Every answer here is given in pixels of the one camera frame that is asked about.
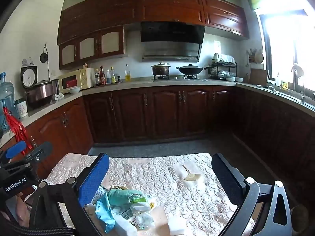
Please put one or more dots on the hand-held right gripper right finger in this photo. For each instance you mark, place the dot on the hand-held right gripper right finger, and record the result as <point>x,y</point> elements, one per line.
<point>226,177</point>

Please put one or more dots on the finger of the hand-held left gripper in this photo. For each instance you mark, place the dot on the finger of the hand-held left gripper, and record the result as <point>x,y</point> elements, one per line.
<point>39,152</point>
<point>14,150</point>

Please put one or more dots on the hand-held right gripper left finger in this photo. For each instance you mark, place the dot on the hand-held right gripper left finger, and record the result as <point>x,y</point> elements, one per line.
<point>94,179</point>

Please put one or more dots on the beige paper towel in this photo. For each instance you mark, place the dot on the beige paper towel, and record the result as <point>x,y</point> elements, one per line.
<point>119,187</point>

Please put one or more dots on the green fuzzy towel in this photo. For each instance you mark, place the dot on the green fuzzy towel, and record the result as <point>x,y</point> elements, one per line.
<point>125,196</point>

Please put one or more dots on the white foam block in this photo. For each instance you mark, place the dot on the white foam block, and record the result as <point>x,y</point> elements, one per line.
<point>125,226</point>
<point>178,228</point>

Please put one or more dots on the white printed packet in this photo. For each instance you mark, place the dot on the white printed packet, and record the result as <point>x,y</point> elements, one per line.
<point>150,202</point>

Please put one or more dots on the clear plastic bag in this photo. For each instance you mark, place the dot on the clear plastic bag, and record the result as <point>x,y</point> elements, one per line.
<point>142,216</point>

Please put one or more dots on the red tassel knot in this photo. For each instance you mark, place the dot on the red tassel knot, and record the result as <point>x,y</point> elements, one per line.
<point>17,127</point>

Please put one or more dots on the white mug with green lid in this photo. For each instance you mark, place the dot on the white mug with green lid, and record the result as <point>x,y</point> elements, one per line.
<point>21,108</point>

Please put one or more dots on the white quilted tablecloth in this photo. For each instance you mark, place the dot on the white quilted tablecloth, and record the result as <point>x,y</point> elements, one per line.
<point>172,184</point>

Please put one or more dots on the blue water jug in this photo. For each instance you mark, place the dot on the blue water jug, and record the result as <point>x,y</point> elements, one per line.
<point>6,95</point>

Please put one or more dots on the brown rice cooker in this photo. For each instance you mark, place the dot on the brown rice cooker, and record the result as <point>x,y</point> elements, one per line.
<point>40,94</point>

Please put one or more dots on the white bowl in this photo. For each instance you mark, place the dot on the white bowl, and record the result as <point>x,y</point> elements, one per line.
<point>74,90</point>

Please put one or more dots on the cream microwave oven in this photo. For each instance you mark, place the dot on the cream microwave oven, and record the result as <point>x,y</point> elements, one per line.
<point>73,80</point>

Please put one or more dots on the dark wooden lower cabinets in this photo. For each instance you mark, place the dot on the dark wooden lower cabinets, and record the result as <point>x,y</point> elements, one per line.
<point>160,113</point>

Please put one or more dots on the dark wooden cabinets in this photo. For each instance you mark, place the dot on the dark wooden cabinets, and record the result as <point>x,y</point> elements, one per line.
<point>160,113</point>
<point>152,7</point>

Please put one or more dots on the dark soy sauce bottle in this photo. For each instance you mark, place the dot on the dark soy sauce bottle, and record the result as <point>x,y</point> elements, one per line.
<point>97,77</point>

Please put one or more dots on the black round hanging pan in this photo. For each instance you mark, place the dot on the black round hanging pan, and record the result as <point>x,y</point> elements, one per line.
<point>43,57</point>

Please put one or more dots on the red capped sauce bottle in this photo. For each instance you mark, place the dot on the red capped sauce bottle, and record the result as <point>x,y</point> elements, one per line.
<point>102,76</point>

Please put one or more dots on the clear vinegar bottle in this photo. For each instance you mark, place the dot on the clear vinegar bottle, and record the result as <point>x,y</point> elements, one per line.
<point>108,77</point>

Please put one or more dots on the yellow capped sauce bottle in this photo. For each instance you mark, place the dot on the yellow capped sauce bottle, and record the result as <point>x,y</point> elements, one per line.
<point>113,76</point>

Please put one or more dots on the wooden cutting board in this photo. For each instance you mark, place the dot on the wooden cutting board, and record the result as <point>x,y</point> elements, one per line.
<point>258,76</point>

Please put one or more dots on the yellow cooking oil bottle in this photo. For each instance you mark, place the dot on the yellow cooking oil bottle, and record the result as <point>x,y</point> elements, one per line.
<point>127,75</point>

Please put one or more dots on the gas stove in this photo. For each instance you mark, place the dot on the gas stove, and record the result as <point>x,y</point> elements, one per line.
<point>176,77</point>

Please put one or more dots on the black dish rack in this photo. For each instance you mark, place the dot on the black dish rack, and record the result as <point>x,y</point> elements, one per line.
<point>222,65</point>

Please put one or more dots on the black wok with lid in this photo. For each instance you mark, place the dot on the black wok with lid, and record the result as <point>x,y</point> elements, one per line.
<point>190,69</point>

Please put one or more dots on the metal faucet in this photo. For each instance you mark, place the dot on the metal faucet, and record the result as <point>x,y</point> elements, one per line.
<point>299,78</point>

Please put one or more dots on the brown cooking pot with lid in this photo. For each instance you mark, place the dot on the brown cooking pot with lid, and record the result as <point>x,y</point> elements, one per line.
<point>160,70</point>

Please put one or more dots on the window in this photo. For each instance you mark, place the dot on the window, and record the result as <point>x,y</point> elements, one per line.
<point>288,46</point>

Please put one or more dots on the black range hood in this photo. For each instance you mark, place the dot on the black range hood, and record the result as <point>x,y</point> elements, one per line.
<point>172,36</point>

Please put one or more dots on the dark wooden upper cabinets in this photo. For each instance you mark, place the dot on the dark wooden upper cabinets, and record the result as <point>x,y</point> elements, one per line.
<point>152,7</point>

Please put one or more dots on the wall utensil holder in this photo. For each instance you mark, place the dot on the wall utensil holder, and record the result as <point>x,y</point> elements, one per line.
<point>254,56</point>

